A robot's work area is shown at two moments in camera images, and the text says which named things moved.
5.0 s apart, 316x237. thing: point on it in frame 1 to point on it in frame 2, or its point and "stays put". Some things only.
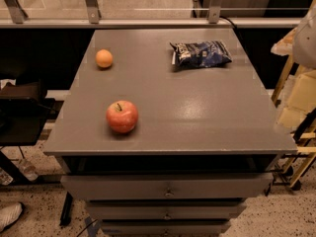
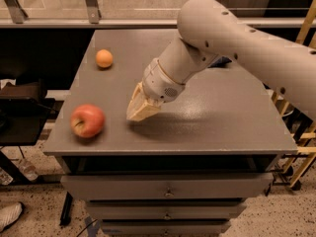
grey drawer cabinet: (167, 132) stays put
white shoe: (9, 212) stays put
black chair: (24, 113) stays put
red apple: (121, 116) to (87, 120)
